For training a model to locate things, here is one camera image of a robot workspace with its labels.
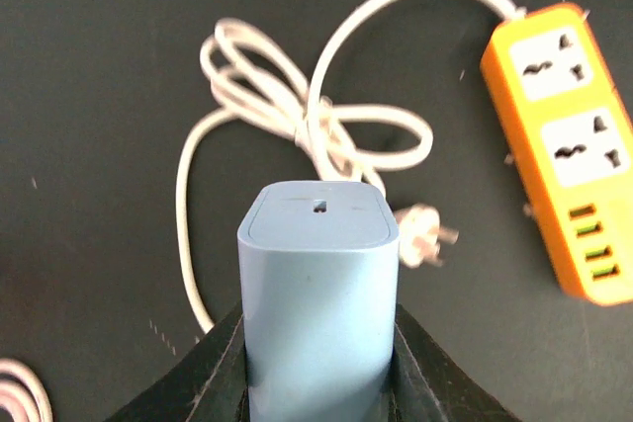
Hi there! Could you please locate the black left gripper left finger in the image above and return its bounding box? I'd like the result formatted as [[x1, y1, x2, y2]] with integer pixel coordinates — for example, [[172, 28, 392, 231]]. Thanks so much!
[[108, 305, 247, 422]]

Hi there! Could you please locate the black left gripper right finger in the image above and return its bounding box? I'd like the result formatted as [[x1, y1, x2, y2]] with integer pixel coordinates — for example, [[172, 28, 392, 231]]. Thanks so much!
[[393, 304, 519, 422]]

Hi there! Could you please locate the light blue plug adapter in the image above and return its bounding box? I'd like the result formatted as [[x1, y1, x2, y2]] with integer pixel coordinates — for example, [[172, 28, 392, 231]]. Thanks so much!
[[237, 181, 400, 421]]

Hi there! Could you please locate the pink round power strip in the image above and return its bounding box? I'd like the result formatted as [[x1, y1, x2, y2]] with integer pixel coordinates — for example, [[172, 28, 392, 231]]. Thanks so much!
[[1, 358, 53, 422]]

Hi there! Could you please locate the orange power strip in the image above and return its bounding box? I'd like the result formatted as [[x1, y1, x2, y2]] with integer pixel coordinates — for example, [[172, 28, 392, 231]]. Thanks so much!
[[481, 2, 632, 306]]

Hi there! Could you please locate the white power strip cable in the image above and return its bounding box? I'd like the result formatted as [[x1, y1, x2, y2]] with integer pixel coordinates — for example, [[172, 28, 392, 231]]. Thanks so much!
[[175, 0, 528, 335]]

